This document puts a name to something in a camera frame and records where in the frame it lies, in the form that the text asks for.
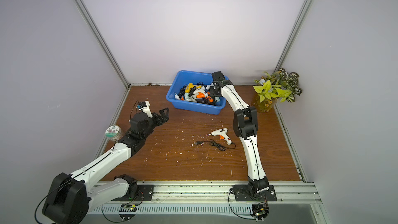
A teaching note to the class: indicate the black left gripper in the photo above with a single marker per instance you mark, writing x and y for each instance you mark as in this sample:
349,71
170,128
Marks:
164,118

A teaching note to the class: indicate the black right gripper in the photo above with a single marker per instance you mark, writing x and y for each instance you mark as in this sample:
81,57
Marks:
214,89

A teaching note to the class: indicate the yellow glue gun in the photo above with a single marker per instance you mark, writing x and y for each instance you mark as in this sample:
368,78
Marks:
191,88

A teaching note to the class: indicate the small white red glue gun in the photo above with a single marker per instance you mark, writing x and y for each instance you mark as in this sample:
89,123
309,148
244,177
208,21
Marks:
223,135

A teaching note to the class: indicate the white orange glue gun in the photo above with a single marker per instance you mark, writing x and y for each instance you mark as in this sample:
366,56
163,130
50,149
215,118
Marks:
181,96

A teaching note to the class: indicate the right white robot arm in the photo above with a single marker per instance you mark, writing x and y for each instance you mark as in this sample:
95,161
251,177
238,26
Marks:
245,126

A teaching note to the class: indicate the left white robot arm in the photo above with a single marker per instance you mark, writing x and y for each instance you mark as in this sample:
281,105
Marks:
72,196

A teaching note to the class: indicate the blue plastic storage box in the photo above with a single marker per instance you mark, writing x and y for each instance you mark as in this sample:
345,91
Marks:
182,79

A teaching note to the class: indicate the glass jar floral lid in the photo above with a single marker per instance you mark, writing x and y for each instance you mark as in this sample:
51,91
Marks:
114,133

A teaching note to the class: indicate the potted green plant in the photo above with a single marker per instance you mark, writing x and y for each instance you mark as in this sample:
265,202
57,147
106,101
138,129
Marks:
279,86

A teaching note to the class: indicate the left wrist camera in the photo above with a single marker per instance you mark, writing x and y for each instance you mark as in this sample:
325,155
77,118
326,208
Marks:
144,107

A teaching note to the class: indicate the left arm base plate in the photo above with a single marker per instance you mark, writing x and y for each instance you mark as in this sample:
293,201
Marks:
140,192

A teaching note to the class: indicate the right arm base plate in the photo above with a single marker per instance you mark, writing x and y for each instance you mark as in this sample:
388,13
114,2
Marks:
243,193

